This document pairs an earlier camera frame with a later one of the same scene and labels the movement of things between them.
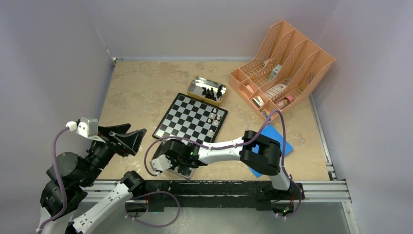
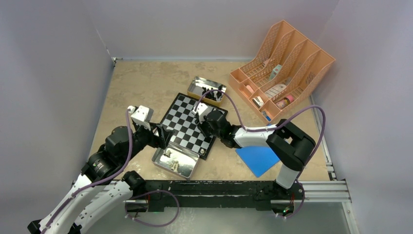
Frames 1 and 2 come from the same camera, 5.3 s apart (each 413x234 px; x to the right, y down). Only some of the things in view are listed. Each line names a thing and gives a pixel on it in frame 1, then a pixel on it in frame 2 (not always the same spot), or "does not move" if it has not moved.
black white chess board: x=188 y=117 does not move
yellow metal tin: x=207 y=90 does not move
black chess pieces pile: x=210 y=93 does not move
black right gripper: x=174 y=164 → x=201 y=126
